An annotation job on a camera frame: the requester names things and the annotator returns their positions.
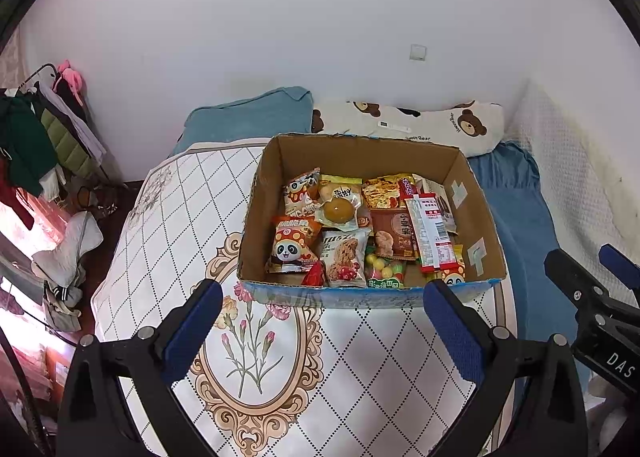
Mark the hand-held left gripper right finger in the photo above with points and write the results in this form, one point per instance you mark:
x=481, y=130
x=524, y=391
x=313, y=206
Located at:
x=452, y=332

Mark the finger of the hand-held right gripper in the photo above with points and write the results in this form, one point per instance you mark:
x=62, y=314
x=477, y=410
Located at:
x=622, y=267
x=575, y=277

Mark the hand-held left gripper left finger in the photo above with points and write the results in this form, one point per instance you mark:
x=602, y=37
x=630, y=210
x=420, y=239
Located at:
x=192, y=332

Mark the small panda snack packet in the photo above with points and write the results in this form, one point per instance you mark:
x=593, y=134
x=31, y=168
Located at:
x=455, y=277

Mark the green colourful candy packet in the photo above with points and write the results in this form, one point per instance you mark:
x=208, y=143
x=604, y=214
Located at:
x=384, y=269

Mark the long red white packet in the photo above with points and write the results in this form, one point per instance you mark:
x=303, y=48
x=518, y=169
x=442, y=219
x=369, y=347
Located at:
x=430, y=237

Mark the brown cookie packet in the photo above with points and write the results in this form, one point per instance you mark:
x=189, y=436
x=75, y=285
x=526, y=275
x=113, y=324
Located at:
x=392, y=232

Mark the white oat cookie packet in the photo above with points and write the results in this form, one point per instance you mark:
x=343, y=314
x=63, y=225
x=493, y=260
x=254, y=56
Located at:
x=345, y=257

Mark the orange panda snack packet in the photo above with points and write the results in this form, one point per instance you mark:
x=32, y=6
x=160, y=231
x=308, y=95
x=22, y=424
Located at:
x=292, y=247

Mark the red snack packet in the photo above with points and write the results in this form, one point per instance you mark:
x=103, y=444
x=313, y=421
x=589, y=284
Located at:
x=315, y=276

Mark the cardboard box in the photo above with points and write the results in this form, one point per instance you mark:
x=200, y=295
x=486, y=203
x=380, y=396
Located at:
x=350, y=157

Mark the blue bedsheet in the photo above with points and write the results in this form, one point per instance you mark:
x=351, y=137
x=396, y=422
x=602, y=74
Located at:
x=520, y=217

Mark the white knitted blanket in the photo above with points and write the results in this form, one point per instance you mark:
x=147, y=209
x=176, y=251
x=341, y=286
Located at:
x=575, y=177

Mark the floral checked tablecloth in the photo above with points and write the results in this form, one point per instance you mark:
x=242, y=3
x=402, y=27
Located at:
x=175, y=217

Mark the white chocolate biscuit packet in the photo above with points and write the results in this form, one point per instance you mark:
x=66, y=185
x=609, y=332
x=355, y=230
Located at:
x=444, y=204

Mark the white crumpled cloth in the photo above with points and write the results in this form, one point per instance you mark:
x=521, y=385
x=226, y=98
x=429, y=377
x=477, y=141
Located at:
x=70, y=242

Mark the yellow red noodle packet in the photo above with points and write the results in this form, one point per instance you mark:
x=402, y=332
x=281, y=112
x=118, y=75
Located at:
x=382, y=192

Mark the dark brown bag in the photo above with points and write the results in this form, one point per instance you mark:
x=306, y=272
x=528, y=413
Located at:
x=100, y=197

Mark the yellow clear pastry packet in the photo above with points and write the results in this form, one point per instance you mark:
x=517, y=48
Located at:
x=340, y=209

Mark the orange cartoon snack packet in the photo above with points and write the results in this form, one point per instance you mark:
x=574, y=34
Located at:
x=300, y=194

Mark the white digital thermometer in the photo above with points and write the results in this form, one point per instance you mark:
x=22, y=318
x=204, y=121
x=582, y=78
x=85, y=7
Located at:
x=395, y=127

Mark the blue folded blanket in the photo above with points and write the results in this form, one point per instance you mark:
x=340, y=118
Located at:
x=240, y=122

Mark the red garment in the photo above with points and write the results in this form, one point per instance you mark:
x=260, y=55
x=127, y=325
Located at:
x=15, y=202

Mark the light grey garment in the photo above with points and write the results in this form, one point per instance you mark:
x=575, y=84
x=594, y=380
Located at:
x=90, y=137

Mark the olive quilted jacket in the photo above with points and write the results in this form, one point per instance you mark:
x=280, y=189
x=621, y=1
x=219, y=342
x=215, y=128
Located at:
x=65, y=137

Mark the cream bear print pillow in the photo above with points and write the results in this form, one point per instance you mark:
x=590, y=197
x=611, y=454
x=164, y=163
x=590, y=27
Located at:
x=340, y=124

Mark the dark green jacket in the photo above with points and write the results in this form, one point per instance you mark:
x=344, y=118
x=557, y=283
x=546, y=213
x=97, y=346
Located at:
x=25, y=147

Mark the black clothes rack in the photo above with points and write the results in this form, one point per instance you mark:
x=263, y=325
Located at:
x=35, y=72

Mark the pink lace curtain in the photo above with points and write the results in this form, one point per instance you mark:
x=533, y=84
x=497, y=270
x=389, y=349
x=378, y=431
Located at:
x=7, y=67

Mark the white wall switch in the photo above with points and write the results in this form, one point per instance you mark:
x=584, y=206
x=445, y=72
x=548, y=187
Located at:
x=417, y=52

